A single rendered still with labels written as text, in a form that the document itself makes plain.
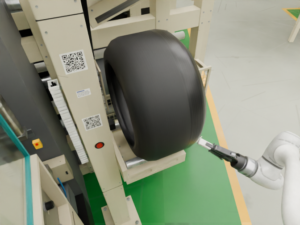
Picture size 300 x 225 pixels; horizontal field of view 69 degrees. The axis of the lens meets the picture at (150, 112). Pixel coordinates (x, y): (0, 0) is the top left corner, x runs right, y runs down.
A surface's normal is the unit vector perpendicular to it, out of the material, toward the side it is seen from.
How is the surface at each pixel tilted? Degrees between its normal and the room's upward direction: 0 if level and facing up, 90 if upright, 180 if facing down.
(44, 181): 90
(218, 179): 0
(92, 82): 90
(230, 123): 0
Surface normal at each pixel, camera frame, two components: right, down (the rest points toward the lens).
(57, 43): 0.40, 0.64
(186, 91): 0.31, 0.07
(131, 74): -0.49, -0.04
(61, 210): -0.02, -0.71
